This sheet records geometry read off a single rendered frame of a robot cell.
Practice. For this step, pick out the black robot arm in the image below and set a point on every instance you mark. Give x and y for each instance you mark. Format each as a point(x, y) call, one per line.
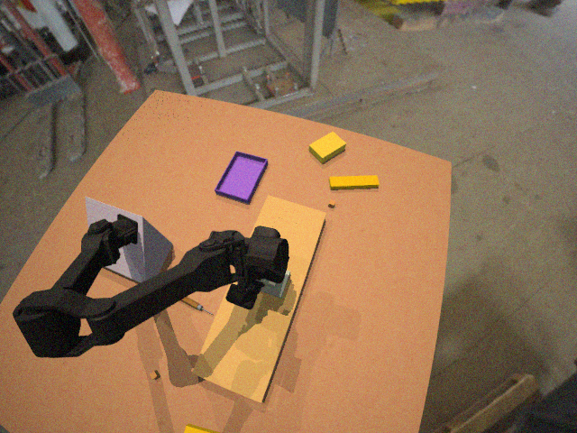
point(50, 319)

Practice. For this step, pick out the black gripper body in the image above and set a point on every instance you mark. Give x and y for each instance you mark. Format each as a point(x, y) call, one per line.
point(245, 295)

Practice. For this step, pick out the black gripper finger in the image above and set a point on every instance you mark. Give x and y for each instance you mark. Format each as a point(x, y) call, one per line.
point(259, 286)

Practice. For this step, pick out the light orange panel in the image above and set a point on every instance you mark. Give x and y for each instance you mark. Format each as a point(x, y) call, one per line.
point(243, 345)

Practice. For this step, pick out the purple rectangular tray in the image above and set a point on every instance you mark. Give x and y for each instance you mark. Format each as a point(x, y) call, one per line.
point(241, 176)

